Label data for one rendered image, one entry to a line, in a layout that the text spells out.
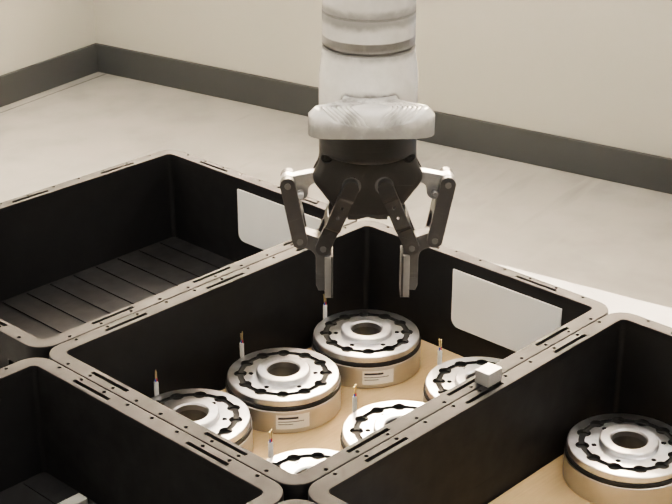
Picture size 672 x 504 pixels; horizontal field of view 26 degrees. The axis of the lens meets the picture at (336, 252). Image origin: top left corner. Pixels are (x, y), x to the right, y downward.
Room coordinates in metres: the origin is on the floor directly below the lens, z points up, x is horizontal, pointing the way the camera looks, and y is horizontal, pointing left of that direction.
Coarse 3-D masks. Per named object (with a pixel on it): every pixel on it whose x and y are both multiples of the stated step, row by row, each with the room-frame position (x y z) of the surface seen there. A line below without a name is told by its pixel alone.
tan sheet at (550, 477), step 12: (552, 468) 1.04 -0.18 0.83; (528, 480) 1.03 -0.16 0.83; (540, 480) 1.03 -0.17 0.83; (552, 480) 1.03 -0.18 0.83; (564, 480) 1.03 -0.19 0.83; (516, 492) 1.01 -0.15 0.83; (528, 492) 1.01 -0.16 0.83; (540, 492) 1.01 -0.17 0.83; (552, 492) 1.01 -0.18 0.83; (564, 492) 1.01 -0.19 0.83
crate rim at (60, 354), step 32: (352, 224) 1.33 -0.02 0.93; (384, 224) 1.33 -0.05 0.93; (288, 256) 1.26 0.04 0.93; (448, 256) 1.26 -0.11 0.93; (224, 288) 1.19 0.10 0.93; (544, 288) 1.19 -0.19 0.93; (128, 320) 1.12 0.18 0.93; (576, 320) 1.12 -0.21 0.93; (64, 352) 1.06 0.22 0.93; (160, 416) 0.96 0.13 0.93; (416, 416) 0.96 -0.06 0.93; (224, 448) 0.91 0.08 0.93; (352, 448) 0.92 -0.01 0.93; (288, 480) 0.87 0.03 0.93
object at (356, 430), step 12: (372, 408) 1.09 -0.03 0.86; (384, 408) 1.09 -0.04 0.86; (396, 408) 1.09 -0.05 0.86; (408, 408) 1.09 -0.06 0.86; (348, 420) 1.07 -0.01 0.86; (360, 420) 1.07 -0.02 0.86; (372, 420) 1.07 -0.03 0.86; (348, 432) 1.05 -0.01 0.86; (360, 432) 1.06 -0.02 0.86; (372, 432) 1.05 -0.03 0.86; (348, 444) 1.03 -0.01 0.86
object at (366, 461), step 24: (576, 336) 1.09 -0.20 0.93; (600, 336) 1.10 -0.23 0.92; (528, 360) 1.05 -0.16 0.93; (552, 360) 1.05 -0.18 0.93; (504, 384) 1.01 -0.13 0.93; (456, 408) 0.97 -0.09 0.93; (408, 432) 0.94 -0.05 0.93; (432, 432) 0.94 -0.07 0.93; (360, 456) 0.90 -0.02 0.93; (384, 456) 0.90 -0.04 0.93; (336, 480) 0.87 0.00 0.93
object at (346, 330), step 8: (352, 320) 1.25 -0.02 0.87; (360, 320) 1.25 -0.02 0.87; (368, 320) 1.25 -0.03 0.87; (376, 320) 1.25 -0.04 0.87; (344, 328) 1.23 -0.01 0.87; (352, 328) 1.24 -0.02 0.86; (376, 328) 1.24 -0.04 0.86; (384, 328) 1.23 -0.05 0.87; (344, 336) 1.22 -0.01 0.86; (352, 336) 1.21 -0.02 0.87; (360, 336) 1.21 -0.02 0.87; (368, 336) 1.21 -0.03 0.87; (376, 336) 1.21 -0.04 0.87; (384, 336) 1.21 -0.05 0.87; (368, 344) 1.21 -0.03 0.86
